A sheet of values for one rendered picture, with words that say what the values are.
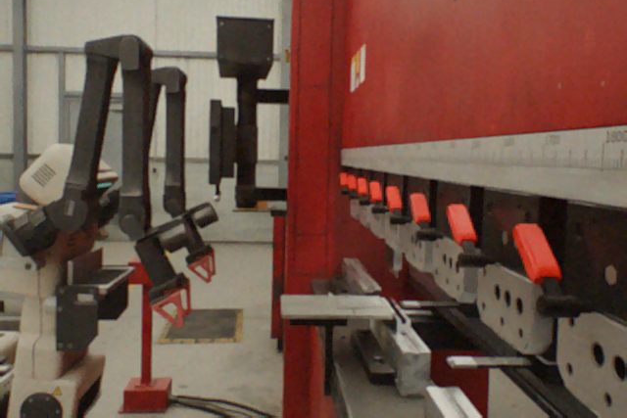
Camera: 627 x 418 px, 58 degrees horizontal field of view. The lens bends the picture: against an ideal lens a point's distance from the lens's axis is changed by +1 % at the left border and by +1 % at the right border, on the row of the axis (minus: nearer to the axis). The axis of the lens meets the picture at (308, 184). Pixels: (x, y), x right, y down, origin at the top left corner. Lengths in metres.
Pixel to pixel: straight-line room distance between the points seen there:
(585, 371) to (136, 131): 1.02
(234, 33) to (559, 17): 1.95
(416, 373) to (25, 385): 0.95
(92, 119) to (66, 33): 8.06
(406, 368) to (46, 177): 0.95
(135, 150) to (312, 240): 1.14
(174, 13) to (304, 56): 6.81
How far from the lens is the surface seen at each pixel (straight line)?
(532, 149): 0.62
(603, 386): 0.52
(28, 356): 1.60
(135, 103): 1.30
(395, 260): 1.40
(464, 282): 0.80
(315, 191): 2.25
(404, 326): 1.35
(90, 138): 1.33
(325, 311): 1.38
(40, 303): 1.60
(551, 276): 0.52
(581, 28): 0.56
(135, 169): 1.30
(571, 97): 0.56
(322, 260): 2.29
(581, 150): 0.54
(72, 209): 1.32
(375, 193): 1.29
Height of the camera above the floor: 1.37
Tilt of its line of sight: 3 degrees down
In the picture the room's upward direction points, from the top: 1 degrees clockwise
